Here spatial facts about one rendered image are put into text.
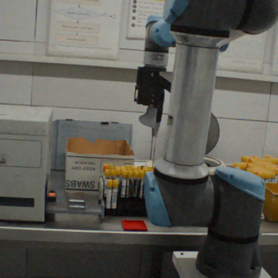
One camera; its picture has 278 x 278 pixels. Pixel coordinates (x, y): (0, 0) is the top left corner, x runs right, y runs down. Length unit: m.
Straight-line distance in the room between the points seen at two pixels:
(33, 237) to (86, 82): 0.80
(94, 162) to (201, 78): 0.77
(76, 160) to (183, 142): 0.72
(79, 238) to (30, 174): 0.22
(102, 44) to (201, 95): 1.03
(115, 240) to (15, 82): 0.87
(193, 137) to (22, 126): 0.53
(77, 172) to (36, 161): 0.34
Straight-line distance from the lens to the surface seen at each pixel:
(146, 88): 1.30
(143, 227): 1.29
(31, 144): 1.21
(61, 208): 1.28
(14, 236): 1.25
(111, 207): 1.36
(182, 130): 0.85
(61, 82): 1.82
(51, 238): 1.25
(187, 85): 0.83
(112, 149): 1.80
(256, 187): 0.94
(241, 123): 1.98
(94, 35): 1.81
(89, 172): 1.53
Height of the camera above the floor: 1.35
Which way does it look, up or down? 10 degrees down
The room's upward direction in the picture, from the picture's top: 5 degrees clockwise
